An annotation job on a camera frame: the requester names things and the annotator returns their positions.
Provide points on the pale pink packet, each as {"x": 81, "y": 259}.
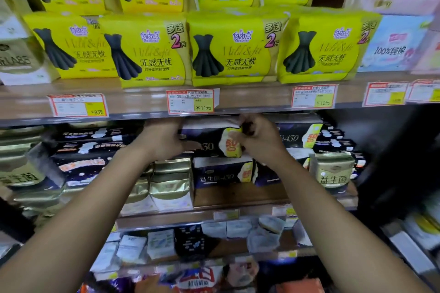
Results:
{"x": 429, "y": 56}

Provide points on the person's left thumb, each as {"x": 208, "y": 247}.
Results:
{"x": 190, "y": 147}

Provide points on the red yellow price tag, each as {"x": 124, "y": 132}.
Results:
{"x": 424, "y": 90}
{"x": 385, "y": 94}
{"x": 192, "y": 101}
{"x": 314, "y": 96}
{"x": 78, "y": 105}

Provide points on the person's right hand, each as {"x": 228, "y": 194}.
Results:
{"x": 264, "y": 141}

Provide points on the gold packet green label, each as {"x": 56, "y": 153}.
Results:
{"x": 332, "y": 172}

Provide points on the person's left forearm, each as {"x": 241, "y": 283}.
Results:
{"x": 79, "y": 227}

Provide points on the person's right thumb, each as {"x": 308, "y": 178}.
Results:
{"x": 239, "y": 139}

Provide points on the small yellow shelf tag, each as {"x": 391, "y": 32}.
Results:
{"x": 284, "y": 210}
{"x": 226, "y": 215}

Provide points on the white yellow side packets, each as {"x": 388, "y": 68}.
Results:
{"x": 417, "y": 231}

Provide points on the red white packet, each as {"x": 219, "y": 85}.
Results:
{"x": 201, "y": 280}

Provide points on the grey white packet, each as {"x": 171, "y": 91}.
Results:
{"x": 20, "y": 49}

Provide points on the person's right forearm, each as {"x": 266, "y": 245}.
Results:
{"x": 340, "y": 234}

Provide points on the stack of gold packets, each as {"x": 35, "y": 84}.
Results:
{"x": 170, "y": 186}

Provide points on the navy pad packet yellow sticker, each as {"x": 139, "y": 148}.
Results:
{"x": 209, "y": 138}

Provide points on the pile of dark patterned packets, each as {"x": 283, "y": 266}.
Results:
{"x": 338, "y": 141}

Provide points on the small black packet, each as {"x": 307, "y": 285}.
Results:
{"x": 189, "y": 241}

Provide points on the orange packet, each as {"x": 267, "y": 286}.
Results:
{"x": 300, "y": 286}

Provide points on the light blue packet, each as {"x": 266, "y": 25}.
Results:
{"x": 395, "y": 44}

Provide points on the person's left hand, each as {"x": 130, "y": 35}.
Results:
{"x": 160, "y": 140}

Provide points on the wooden shelf board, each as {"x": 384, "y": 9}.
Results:
{"x": 237, "y": 196}
{"x": 247, "y": 100}

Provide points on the stack of dark starry packets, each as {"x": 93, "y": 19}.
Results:
{"x": 86, "y": 155}

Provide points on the row of small white packets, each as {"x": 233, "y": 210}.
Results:
{"x": 132, "y": 250}

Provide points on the rows of yellow pad packets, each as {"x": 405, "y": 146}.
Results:
{"x": 227, "y": 45}

